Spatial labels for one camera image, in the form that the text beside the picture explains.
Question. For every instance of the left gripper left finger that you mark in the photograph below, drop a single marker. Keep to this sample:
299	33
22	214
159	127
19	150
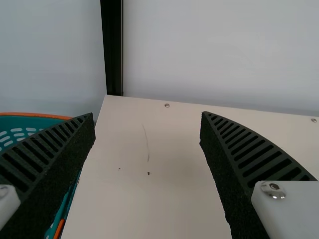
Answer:
49	169

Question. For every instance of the black post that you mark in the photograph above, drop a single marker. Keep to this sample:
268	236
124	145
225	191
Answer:
112	49

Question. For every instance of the teal shopping basket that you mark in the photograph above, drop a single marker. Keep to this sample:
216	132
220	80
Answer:
37	123

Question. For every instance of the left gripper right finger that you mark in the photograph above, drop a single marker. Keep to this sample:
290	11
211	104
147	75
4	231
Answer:
236	174

